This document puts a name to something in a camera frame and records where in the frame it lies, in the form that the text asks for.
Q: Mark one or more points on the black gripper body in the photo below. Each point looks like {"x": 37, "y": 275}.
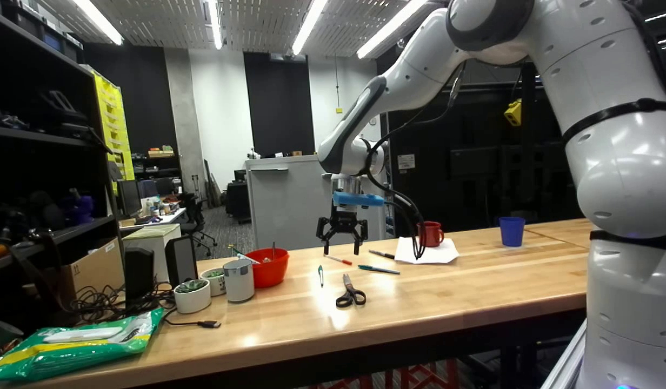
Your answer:
{"x": 344, "y": 220}

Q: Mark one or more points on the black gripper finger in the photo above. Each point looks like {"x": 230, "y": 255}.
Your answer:
{"x": 323, "y": 233}
{"x": 361, "y": 233}

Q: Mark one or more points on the green capped white marker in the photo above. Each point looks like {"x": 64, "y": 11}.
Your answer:
{"x": 380, "y": 269}
{"x": 320, "y": 275}

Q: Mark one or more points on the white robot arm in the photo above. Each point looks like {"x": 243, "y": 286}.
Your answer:
{"x": 621, "y": 166}

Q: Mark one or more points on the black marker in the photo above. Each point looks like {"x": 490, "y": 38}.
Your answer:
{"x": 382, "y": 253}

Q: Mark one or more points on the red marker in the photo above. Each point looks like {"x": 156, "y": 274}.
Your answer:
{"x": 340, "y": 261}

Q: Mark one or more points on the grey metal cabinet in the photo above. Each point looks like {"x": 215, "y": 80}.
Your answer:
{"x": 286, "y": 202}

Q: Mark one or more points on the red bowl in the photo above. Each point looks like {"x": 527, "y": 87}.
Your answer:
{"x": 269, "y": 270}

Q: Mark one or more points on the red mug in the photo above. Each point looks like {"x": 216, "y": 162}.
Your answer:
{"x": 428, "y": 235}

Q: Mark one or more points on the white paper sheet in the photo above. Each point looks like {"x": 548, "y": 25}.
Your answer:
{"x": 437, "y": 253}

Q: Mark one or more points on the white label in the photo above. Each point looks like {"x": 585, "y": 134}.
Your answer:
{"x": 408, "y": 161}

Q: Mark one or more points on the white cylindrical cup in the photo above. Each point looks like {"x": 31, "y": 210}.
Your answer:
{"x": 238, "y": 282}

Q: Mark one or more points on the small white plant pot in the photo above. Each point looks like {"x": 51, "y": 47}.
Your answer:
{"x": 215, "y": 283}

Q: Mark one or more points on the black office chair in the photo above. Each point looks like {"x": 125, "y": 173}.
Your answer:
{"x": 195, "y": 217}

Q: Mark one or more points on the black speaker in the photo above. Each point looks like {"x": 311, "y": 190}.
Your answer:
{"x": 140, "y": 278}
{"x": 182, "y": 261}

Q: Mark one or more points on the blue cup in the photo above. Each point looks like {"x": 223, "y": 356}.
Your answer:
{"x": 510, "y": 233}

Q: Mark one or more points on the white office desk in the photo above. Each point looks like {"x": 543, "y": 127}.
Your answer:
{"x": 156, "y": 217}

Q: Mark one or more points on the yellow hanging tag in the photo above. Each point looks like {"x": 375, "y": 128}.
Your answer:
{"x": 516, "y": 113}

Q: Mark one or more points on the ceiling light strip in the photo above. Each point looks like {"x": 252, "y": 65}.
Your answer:
{"x": 309, "y": 26}
{"x": 390, "y": 29}
{"x": 215, "y": 22}
{"x": 97, "y": 22}

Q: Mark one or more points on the computer monitor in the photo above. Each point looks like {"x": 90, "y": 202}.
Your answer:
{"x": 128, "y": 195}

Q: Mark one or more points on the cardboard box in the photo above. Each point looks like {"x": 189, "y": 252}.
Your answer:
{"x": 95, "y": 270}

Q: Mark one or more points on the purple shelf item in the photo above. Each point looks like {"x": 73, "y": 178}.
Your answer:
{"x": 78, "y": 208}

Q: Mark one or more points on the green wipes pack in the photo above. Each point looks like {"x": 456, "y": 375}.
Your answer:
{"x": 75, "y": 346}

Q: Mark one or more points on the black shelving unit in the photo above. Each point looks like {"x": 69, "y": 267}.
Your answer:
{"x": 31, "y": 159}

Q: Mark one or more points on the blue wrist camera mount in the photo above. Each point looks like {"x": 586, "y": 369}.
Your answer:
{"x": 357, "y": 199}

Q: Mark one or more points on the black wall panel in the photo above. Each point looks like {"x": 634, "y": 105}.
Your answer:
{"x": 484, "y": 166}

